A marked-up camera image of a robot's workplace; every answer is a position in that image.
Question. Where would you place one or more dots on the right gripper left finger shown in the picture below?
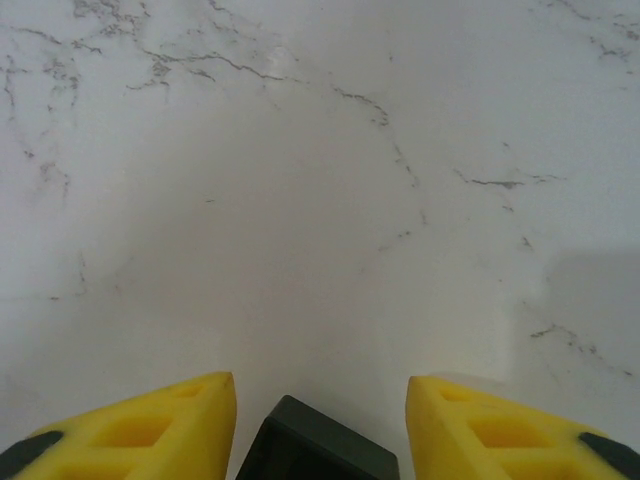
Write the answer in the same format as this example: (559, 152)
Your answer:
(125, 440)

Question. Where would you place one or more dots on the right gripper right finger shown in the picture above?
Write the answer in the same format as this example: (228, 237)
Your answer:
(500, 445)

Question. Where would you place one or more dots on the black lego brick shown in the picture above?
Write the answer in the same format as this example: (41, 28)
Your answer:
(310, 445)

